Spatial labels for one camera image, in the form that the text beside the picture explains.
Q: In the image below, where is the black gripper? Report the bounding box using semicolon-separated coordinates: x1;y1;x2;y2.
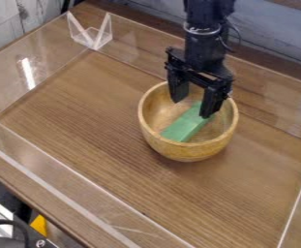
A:
164;27;233;118

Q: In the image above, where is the green rectangular block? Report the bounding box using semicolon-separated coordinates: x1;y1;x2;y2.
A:
160;102;215;142

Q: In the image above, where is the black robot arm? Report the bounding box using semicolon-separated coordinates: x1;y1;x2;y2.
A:
165;0;236;118

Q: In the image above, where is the brown wooden bowl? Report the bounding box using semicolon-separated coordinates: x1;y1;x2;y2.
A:
137;81;239;162

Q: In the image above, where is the clear acrylic corner bracket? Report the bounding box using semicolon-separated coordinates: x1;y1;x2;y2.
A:
65;12;112;50

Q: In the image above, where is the clear acrylic tray wall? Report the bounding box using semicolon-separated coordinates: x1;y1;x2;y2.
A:
0;123;193;248

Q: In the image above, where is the black cable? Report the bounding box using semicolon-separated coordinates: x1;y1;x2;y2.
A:
0;219;32;248

